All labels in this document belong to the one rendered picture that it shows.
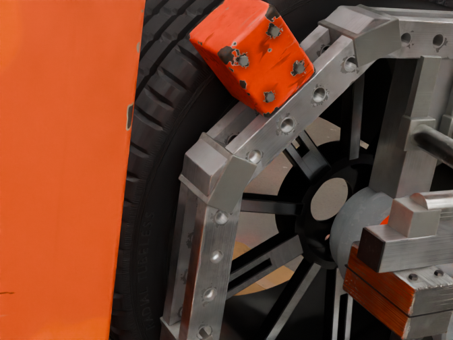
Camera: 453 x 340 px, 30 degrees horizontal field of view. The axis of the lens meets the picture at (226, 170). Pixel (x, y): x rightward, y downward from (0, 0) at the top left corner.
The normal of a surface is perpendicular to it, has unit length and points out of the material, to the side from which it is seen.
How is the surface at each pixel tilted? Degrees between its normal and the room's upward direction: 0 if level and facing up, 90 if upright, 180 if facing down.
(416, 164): 90
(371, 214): 49
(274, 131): 90
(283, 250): 90
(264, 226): 0
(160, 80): 58
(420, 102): 90
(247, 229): 0
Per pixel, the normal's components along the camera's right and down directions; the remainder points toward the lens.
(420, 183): 0.47, 0.38
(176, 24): -0.55, -0.58
